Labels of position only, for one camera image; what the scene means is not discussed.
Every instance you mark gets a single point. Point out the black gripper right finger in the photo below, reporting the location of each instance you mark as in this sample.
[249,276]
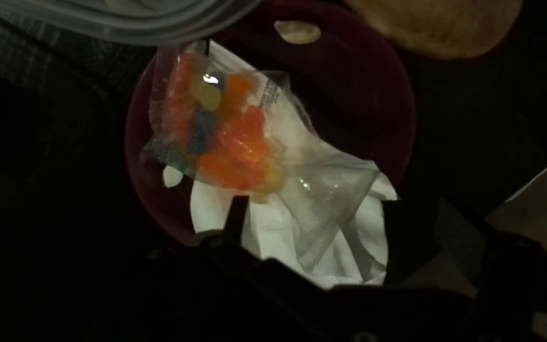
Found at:
[408,240]

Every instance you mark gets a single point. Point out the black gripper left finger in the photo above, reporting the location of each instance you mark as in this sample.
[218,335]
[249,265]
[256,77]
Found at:
[235,219]

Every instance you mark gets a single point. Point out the clear packet of orange candy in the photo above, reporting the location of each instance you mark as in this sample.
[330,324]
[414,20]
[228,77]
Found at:
[235,140]

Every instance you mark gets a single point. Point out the loose cashew piece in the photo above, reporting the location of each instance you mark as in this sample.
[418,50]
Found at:
[171,178]
[296,31]

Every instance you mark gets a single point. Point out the dark red round plate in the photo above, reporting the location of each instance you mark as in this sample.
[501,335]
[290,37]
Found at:
[349,96]

